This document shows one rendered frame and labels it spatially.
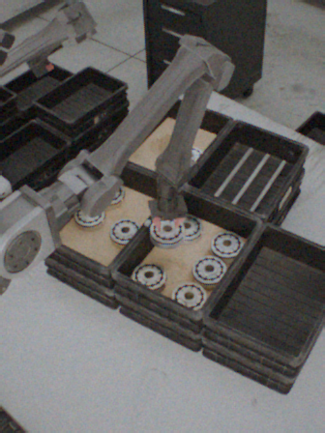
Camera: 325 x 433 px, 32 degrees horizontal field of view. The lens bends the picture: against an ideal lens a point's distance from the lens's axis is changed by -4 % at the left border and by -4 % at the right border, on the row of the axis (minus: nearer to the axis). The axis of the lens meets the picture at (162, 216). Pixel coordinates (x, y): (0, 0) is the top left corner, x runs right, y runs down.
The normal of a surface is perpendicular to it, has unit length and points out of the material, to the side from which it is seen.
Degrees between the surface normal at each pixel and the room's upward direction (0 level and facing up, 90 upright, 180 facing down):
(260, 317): 0
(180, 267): 0
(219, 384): 0
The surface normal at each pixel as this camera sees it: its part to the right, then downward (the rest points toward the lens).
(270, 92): -0.04, -0.66
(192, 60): -0.24, -0.12
